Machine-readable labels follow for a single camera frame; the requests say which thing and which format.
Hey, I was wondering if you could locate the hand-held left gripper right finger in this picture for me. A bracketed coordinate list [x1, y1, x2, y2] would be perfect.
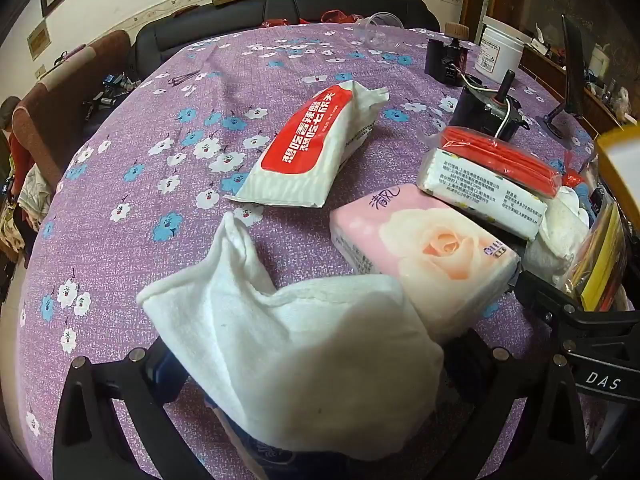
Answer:
[442, 330, 588, 480]

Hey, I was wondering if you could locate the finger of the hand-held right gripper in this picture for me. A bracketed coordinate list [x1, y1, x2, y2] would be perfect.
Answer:
[515, 270, 589, 334]

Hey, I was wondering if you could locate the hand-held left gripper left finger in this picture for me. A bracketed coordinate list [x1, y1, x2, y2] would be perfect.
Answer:
[52, 337, 216, 480]

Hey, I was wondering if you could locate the pink rose tissue pack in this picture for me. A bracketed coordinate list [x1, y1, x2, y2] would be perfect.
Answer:
[329, 183, 521, 343]

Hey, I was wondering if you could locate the white soft cloth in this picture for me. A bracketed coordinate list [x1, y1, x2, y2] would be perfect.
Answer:
[136, 211, 446, 462]

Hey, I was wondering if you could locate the lemon print tissue pack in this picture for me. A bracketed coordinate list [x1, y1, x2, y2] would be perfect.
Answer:
[417, 147, 543, 241]

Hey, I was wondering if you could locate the yellow taped cardboard box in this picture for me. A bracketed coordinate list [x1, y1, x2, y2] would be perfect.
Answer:
[595, 122, 640, 201]

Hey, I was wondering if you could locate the red white tissue pack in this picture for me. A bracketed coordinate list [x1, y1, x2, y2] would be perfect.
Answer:
[222, 80, 390, 208]

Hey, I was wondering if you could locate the flat red plastic packet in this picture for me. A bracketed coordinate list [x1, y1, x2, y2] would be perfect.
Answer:
[437, 125, 563, 198]

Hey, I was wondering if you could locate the purple floral tablecloth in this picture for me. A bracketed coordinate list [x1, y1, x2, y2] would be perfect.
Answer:
[15, 22, 626, 480]

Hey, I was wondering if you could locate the grey phone stand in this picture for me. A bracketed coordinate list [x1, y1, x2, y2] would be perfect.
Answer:
[536, 102, 583, 137]

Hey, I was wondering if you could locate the printed cloth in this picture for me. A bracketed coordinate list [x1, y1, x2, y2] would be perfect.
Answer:
[15, 162, 53, 246]

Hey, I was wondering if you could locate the black smartphone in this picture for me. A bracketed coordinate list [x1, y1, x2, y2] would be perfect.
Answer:
[561, 14, 587, 116]

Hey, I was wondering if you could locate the wooden cabinet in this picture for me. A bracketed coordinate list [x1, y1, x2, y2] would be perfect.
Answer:
[462, 0, 640, 138]

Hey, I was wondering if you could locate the white plastic jar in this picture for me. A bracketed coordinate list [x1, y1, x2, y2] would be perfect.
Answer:
[474, 15, 526, 79]

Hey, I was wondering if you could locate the black box device wooden knob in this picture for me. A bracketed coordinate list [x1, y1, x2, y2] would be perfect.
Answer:
[425, 22, 473, 86]

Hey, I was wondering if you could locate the pile of blue black gadgets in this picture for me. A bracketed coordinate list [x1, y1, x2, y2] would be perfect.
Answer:
[80, 72, 143, 123]

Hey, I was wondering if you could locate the brown armchair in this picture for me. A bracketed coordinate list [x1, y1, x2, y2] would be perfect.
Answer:
[11, 29, 135, 193]

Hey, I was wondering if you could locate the clear plastic cup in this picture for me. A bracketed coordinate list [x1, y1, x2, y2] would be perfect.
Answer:
[357, 11, 404, 51]

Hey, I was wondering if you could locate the black leather sofa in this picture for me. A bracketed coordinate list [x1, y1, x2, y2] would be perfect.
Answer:
[127, 0, 442, 92]

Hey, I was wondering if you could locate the black round motor with cable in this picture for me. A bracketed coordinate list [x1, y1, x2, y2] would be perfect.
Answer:
[450, 70, 531, 143]

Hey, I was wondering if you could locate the small wall plaque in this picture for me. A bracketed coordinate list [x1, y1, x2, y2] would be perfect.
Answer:
[26, 19, 51, 61]

